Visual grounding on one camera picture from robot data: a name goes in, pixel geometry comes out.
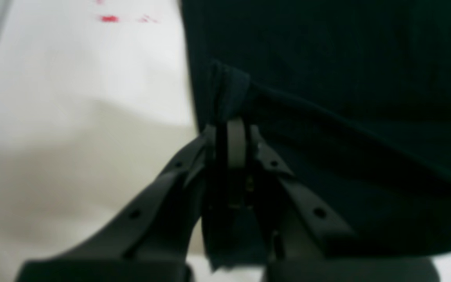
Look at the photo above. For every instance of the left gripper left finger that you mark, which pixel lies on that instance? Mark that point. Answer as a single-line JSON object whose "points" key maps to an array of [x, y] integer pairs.
{"points": [[148, 240]]}

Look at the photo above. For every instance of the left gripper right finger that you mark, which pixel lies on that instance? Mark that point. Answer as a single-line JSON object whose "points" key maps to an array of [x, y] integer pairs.
{"points": [[306, 239]]}

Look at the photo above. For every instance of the black T-shirt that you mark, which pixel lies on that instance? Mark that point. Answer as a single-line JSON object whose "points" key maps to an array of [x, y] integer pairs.
{"points": [[355, 95]]}

